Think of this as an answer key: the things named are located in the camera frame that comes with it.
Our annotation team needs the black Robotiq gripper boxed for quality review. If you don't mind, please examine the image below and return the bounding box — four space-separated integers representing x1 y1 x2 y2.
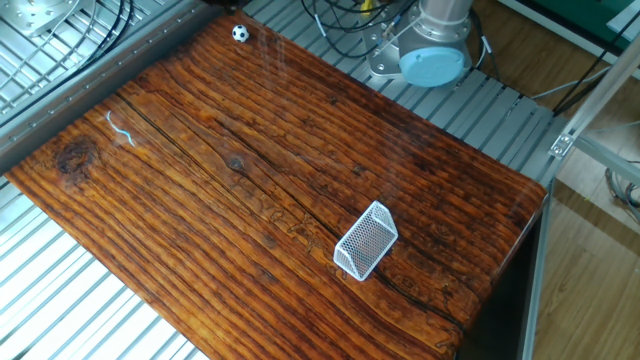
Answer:
203 0 251 14

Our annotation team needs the silver plate with screw holes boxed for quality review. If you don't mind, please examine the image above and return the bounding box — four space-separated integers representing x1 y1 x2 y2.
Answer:
0 0 96 39

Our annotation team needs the glossy brown wooden board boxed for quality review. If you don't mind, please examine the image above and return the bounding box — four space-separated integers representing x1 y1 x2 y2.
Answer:
4 9 549 360

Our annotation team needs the green board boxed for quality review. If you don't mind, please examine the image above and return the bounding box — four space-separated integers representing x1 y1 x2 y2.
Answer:
529 0 640 51

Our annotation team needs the aluminium table edge profile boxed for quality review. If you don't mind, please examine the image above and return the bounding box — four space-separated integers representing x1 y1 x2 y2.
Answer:
518 177 557 360

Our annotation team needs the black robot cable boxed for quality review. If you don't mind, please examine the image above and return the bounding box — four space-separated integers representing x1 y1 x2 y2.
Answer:
299 0 401 59
309 0 416 36

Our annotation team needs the black cable by grid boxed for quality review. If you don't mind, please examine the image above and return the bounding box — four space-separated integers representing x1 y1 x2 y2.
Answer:
79 0 137 74
74 0 132 71

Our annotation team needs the grey cable with metal plug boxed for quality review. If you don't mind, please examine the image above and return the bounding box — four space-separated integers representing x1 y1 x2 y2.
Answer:
382 0 419 40

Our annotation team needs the grey aluminium rail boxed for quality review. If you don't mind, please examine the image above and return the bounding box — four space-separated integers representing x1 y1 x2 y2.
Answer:
0 0 226 174

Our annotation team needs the metal wire grid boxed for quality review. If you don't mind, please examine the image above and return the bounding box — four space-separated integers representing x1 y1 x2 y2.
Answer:
0 19 121 117

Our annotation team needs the white wire mesh goal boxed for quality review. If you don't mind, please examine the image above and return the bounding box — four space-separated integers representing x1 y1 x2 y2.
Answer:
332 200 400 283

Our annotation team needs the grey floor cable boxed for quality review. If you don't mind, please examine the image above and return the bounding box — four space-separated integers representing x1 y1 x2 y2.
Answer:
529 64 614 101

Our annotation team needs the black floor cable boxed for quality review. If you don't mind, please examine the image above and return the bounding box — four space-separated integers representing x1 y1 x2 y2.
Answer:
552 19 640 117

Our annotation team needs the silver corner bracket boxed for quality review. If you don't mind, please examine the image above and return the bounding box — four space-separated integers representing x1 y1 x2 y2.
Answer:
548 130 576 160

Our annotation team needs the slanted aluminium frame post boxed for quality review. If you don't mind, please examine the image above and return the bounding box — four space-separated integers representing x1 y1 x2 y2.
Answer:
549 32 640 160

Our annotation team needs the aluminium frame beam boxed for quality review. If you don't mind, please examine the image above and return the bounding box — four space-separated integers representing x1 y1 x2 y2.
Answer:
573 134 640 187

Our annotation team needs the grey cable bundle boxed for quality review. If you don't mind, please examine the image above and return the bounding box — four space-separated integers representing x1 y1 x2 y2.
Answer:
603 159 640 226

